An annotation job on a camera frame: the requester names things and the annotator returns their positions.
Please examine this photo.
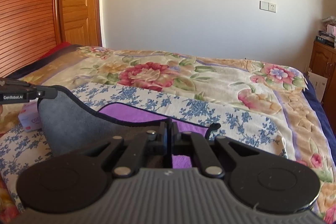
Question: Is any wooden cabinet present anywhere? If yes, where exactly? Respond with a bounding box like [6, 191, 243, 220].
[308, 40, 336, 133]

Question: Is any stack of books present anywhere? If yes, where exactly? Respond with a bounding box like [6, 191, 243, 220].
[315, 30, 336, 48]

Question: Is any red pillow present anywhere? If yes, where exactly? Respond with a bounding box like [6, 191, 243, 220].
[39, 42, 73, 59]

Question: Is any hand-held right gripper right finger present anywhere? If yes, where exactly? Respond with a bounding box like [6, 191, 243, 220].
[172, 121, 261, 179]

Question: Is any floral beige blanket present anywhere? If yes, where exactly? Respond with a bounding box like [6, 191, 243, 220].
[0, 45, 336, 224]

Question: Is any wooden slatted headboard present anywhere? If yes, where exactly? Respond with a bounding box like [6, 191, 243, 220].
[0, 0, 62, 78]

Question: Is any blue floral white cloth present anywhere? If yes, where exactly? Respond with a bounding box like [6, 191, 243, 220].
[0, 82, 288, 214]

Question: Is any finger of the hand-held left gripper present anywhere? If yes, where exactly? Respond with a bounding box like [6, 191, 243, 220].
[35, 85, 58, 100]

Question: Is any white paper sheet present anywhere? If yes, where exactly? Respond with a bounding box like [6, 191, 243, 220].
[307, 71, 329, 103]

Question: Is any dark blue bed sheet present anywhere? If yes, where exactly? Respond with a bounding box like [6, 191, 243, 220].
[304, 74, 336, 136]

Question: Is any purple and grey towel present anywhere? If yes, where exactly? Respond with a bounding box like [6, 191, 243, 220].
[37, 85, 221, 169]

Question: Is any pink tissue packet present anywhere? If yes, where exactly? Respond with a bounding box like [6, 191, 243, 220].
[18, 104, 43, 132]

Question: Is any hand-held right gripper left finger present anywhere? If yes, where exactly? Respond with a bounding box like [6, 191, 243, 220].
[90, 118, 173, 178]

